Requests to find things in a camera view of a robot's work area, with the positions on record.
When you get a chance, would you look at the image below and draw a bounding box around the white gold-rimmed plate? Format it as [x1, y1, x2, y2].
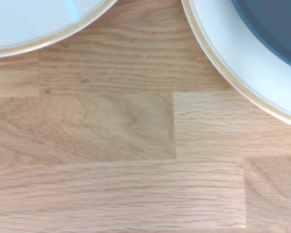
[0, 0, 118, 59]
[181, 0, 291, 129]

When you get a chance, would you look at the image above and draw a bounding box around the dark green plate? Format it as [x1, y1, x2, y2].
[231, 0, 291, 72]

